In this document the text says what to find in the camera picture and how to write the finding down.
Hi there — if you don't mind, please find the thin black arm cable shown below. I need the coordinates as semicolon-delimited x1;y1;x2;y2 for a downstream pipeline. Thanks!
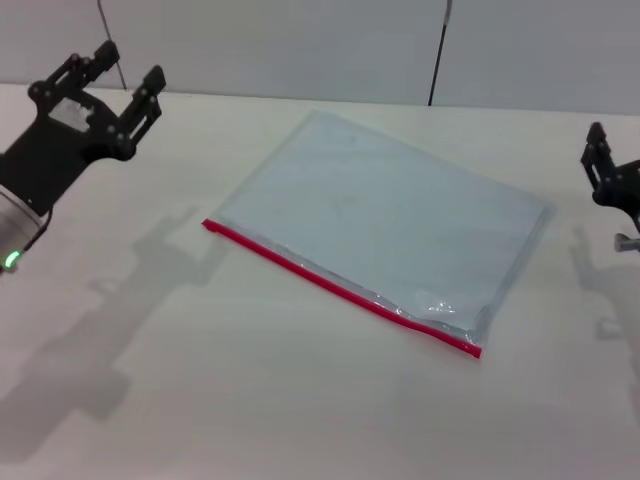
22;207;55;254

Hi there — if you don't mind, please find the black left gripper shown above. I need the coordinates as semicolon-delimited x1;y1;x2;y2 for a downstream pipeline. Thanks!
0;39;167;209

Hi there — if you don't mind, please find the clear document bag red zipper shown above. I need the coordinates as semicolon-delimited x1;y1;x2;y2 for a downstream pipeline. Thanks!
201;109;557;360

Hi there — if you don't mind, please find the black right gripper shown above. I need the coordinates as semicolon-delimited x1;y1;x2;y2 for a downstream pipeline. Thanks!
579;121;640;234

